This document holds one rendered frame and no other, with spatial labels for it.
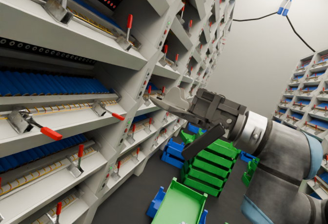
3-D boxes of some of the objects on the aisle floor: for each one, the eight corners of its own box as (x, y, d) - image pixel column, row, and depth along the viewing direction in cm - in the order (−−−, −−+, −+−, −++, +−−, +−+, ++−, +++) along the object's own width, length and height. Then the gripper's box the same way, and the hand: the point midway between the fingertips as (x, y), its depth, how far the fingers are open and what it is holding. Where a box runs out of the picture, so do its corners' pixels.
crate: (186, 256, 106) (191, 249, 102) (146, 233, 110) (150, 225, 106) (203, 202, 130) (208, 194, 126) (170, 185, 134) (173, 176, 130)
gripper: (244, 106, 60) (168, 75, 64) (251, 108, 48) (156, 70, 52) (230, 137, 61) (156, 104, 65) (233, 147, 48) (142, 106, 53)
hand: (156, 101), depth 58 cm, fingers open, 6 cm apart
